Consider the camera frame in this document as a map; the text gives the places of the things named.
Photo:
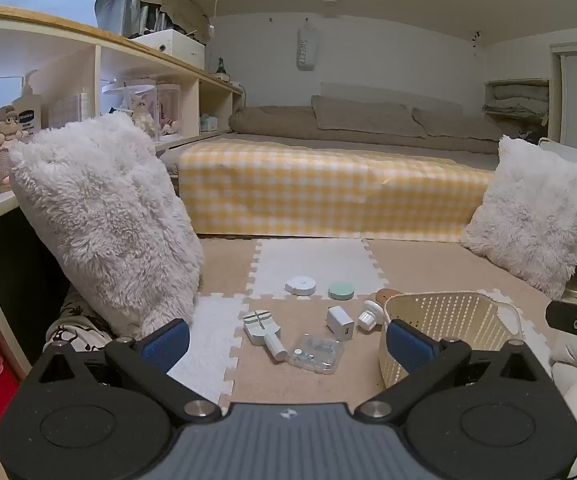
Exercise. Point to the white fluffy pillow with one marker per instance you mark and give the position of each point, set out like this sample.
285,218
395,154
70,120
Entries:
533,215
103,220

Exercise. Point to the white suction knob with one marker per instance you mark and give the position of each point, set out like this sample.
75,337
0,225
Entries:
368,317

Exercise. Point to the cream plastic basket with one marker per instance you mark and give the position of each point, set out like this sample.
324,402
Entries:
458,315

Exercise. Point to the small blue and white box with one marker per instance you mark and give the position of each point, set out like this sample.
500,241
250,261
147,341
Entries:
208,123

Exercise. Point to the hanging grey clothes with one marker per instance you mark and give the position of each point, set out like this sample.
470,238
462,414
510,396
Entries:
128,10

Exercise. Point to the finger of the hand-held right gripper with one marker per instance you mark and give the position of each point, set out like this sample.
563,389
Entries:
563,315

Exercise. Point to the clear case with red-haired doll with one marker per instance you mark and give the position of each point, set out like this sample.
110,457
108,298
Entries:
168,120

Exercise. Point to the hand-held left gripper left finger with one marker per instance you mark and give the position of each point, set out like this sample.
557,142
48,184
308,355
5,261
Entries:
168,344

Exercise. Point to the white hanging bag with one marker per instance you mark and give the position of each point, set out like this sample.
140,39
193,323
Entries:
307,47

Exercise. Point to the dark glass bottle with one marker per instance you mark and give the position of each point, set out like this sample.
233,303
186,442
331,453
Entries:
222,67

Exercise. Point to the round cork coaster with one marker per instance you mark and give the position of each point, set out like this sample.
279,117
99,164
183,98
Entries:
388,294

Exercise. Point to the black and white printed cloth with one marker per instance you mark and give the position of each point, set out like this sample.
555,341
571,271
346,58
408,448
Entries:
76,325

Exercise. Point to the white round tape measure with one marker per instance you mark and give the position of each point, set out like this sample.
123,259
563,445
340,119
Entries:
301,286

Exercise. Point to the beige foam mat tile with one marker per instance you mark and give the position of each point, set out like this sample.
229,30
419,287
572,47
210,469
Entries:
308,385
433,270

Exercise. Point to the wooden shelf unit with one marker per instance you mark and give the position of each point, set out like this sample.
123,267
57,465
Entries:
68,55

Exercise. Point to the folded beige blankets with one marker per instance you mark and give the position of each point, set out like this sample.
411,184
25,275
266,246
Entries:
516,100

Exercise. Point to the white storage box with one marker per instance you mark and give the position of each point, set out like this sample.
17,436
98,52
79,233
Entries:
173,47

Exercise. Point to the white lotion pump bottle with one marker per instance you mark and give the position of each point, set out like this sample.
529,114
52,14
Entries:
26,110

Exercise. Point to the white charger plug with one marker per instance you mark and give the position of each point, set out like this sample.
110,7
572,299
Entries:
339,322

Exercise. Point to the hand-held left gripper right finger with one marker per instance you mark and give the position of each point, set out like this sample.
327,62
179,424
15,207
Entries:
404,346

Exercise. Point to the beige bed pillow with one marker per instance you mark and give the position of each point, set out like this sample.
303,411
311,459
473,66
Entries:
363,117
468,125

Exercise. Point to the clear case with cream doll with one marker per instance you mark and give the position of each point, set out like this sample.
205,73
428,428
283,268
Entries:
143,115

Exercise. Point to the beige bolster pillow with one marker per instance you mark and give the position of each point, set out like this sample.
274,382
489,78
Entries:
273,121

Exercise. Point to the yellow checkered mattress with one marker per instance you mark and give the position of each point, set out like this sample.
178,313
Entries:
328,195

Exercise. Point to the green round lid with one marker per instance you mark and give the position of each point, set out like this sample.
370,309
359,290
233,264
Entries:
341,290

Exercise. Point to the clear plastic case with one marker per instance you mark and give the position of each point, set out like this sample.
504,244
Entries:
316,352

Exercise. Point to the crochet doll figure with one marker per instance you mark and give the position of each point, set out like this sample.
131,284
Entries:
6,145

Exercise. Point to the pale green watch tool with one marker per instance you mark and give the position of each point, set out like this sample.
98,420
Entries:
261,327

